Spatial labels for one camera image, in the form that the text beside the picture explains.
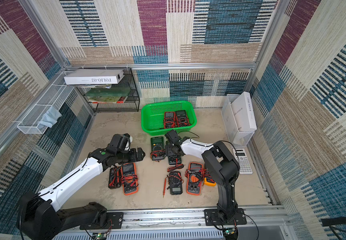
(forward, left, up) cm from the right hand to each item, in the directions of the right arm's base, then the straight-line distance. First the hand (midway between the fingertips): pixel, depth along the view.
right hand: (172, 149), depth 97 cm
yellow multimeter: (-20, -20, +2) cm, 28 cm away
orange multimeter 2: (-18, -13, +3) cm, 22 cm away
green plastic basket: (+28, +10, -1) cm, 30 cm away
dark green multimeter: (-8, 0, +1) cm, 8 cm away
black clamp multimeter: (-22, -2, +2) cm, 22 cm away
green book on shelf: (+25, +40, +25) cm, 53 cm away
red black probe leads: (-12, -3, 0) cm, 12 cm away
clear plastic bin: (+3, -41, +6) cm, 41 cm away
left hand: (-9, +18, +11) cm, 23 cm away
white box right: (+15, -44, +17) cm, 50 cm away
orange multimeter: (-20, +23, +3) cm, 30 cm away
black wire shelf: (+39, +33, +4) cm, 51 cm away
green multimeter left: (-3, +9, +1) cm, 9 cm away
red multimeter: (+22, +2, +4) cm, 22 cm away
